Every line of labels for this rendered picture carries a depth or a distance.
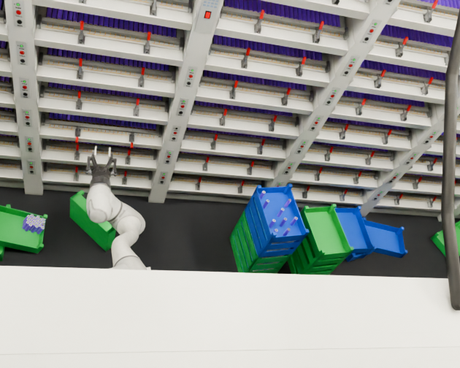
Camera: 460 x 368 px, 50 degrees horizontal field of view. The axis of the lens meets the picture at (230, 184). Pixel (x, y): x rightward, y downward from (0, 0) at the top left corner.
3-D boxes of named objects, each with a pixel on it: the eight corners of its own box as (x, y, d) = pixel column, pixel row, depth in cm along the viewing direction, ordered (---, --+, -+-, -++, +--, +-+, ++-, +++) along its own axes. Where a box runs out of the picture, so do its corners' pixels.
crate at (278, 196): (303, 239, 252) (309, 231, 246) (268, 242, 245) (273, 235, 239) (286, 191, 268) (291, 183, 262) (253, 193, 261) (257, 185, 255)
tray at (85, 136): (161, 150, 260) (163, 142, 251) (39, 138, 243) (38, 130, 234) (162, 115, 266) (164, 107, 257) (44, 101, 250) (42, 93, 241)
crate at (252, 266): (282, 266, 277) (287, 261, 271) (249, 270, 270) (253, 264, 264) (267, 221, 293) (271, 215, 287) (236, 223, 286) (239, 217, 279)
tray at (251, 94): (309, 115, 249) (322, 102, 236) (193, 100, 232) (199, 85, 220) (307, 79, 255) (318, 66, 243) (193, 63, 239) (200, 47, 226)
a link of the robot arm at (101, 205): (82, 192, 207) (105, 207, 215) (79, 218, 195) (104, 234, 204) (99, 178, 203) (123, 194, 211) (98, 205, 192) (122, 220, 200)
